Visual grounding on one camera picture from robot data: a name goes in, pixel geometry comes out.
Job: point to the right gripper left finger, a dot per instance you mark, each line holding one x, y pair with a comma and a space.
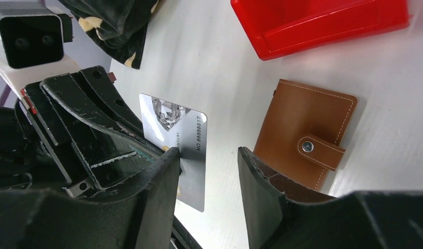
137, 213

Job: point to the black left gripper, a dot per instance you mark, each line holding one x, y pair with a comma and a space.
39, 135

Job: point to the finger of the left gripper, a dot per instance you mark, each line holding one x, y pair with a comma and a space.
99, 86

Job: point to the black blanket with beige flowers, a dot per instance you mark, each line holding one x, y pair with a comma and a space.
118, 27

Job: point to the silver credit card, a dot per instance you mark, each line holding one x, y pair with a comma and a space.
167, 125

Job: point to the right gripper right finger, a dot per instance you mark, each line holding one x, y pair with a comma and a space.
281, 213

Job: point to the red plastic bin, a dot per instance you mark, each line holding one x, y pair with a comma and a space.
280, 28

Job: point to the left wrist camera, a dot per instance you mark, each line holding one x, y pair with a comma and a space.
32, 34

